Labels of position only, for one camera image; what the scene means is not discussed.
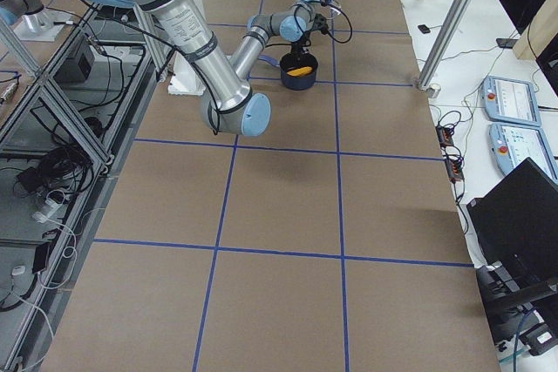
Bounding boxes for glass lid purple knob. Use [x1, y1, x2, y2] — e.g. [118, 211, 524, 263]
[320, 0, 343, 20]

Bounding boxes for yellow plastic corn cob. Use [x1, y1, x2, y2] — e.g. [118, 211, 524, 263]
[287, 66, 314, 78]

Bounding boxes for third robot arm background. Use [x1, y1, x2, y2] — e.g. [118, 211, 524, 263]
[1, 0, 63, 42]

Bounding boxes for small black device on desk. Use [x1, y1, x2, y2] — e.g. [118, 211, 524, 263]
[418, 24, 431, 34]

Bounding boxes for black smartphone on desk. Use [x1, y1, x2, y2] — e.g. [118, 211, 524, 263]
[496, 37, 518, 49]

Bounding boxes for black power strip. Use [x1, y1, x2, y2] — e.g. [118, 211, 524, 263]
[436, 125, 465, 184]

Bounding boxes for upper teach pendant tablet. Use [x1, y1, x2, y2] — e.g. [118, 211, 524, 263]
[478, 75, 541, 127]

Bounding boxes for teach pendant tablet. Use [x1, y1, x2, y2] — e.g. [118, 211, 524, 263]
[489, 122, 557, 181]
[478, 75, 541, 127]

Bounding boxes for lower teach pendant tablet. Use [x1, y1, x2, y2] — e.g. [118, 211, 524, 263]
[489, 122, 557, 181]

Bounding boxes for black laptop computer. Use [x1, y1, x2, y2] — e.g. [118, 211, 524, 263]
[466, 158, 557, 280]

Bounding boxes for black monitor stand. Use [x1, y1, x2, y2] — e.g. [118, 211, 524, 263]
[476, 265, 557, 343]

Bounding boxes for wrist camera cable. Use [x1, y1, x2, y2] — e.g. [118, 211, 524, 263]
[291, 1, 353, 46]

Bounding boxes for dark blue saucepan purple handle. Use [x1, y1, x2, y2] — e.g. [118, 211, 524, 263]
[258, 53, 318, 91]

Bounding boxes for aluminium frame post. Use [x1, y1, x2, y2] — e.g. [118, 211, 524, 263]
[416, 0, 472, 98]

